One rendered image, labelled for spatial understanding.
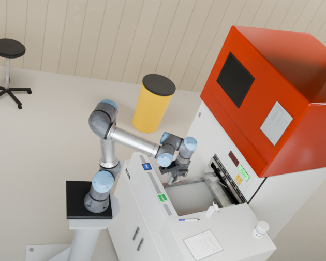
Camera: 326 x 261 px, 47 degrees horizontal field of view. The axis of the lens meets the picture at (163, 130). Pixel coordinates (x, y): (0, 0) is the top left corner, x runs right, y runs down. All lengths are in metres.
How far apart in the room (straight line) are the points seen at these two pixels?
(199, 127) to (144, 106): 1.21
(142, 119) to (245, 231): 2.09
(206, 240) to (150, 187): 0.47
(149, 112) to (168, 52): 1.04
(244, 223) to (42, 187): 1.82
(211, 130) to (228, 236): 0.83
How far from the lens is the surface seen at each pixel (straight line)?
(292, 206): 3.12
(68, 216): 2.27
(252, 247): 2.40
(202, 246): 2.24
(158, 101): 3.93
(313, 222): 4.38
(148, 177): 2.43
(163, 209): 2.30
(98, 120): 1.93
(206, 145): 2.88
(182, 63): 4.92
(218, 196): 2.65
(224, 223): 2.40
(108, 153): 2.18
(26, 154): 3.72
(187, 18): 4.62
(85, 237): 2.53
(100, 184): 2.16
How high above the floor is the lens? 2.70
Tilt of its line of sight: 38 degrees down
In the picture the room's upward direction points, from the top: 22 degrees clockwise
